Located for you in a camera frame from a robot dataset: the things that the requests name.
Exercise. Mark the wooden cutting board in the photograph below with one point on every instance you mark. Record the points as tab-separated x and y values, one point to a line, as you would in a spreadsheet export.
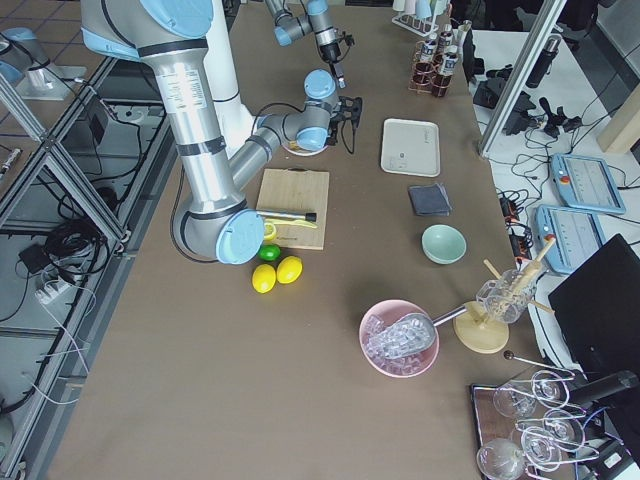
298	192

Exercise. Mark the cream rabbit tray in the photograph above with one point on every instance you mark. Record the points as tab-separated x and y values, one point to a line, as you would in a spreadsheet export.
410	147

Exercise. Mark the yellow lemon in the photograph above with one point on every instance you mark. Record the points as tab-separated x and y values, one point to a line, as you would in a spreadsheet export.
289	270
264	278

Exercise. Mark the tea bottle lower right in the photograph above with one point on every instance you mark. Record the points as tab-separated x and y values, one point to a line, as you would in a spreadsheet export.
445	39

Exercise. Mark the white round plate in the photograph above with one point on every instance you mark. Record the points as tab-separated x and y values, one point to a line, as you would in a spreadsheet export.
295	149

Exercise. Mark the tea bottle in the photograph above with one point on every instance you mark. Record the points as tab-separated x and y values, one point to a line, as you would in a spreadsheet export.
450	59
427	52
445	39

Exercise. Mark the blue teach pendant upper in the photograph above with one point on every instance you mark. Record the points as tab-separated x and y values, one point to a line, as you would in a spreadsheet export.
587	183

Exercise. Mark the grey folded cloth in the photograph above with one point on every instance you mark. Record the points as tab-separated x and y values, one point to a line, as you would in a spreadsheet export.
430	200

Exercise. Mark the mint green bowl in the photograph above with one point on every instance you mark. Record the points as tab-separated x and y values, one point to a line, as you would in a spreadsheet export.
443	244

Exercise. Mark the yellow lemon upper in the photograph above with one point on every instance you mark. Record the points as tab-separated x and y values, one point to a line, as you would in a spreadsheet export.
289	270

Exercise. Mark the pink bowl of ice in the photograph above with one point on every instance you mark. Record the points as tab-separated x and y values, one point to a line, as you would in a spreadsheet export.
378	318

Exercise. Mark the tea bottle lower left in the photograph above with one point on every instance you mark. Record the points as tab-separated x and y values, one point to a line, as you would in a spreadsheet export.
450	59

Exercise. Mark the green lime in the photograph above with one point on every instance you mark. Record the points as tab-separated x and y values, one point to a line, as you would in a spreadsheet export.
269	252

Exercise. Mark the wooden cup stand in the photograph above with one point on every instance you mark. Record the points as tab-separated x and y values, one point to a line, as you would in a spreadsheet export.
477	331

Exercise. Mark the tea bottle upper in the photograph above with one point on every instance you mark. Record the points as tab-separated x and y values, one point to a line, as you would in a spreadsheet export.
427	52

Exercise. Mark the copper wire bottle rack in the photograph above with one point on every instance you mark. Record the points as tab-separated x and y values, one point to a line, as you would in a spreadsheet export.
426	79

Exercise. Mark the clear glass mug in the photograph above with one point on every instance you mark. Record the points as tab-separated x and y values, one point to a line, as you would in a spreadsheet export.
506	297

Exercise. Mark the wine glass tray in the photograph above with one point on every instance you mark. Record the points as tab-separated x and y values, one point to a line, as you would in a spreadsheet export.
528	428

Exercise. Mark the black laptop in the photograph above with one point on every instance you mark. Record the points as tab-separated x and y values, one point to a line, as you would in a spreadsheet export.
597	309

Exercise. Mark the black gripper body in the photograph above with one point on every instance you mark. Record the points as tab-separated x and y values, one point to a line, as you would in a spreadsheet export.
330	52
338	113

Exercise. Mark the blue teach pendant lower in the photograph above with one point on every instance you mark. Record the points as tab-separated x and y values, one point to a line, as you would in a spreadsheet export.
578	235

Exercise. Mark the yellow lemon lower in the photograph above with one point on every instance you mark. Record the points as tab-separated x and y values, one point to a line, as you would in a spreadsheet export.
264	278

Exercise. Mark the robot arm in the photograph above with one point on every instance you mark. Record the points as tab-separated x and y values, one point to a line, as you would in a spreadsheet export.
186	45
315	20

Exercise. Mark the yellow plastic knife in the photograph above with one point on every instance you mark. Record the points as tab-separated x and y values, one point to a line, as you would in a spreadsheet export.
291	222

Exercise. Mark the white dish rack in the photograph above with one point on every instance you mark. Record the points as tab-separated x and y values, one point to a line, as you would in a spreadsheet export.
419	16

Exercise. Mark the black thermos bottle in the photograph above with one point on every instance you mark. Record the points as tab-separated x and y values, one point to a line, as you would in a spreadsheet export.
544	61

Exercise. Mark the metal ice scoop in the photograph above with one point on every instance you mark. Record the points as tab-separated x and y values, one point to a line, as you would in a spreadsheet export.
412	334

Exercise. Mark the blue teach pendant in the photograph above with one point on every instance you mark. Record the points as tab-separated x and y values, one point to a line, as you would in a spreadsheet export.
587	183
578	235

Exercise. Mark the aluminium frame post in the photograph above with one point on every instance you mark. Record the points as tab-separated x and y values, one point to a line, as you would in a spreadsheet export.
540	31

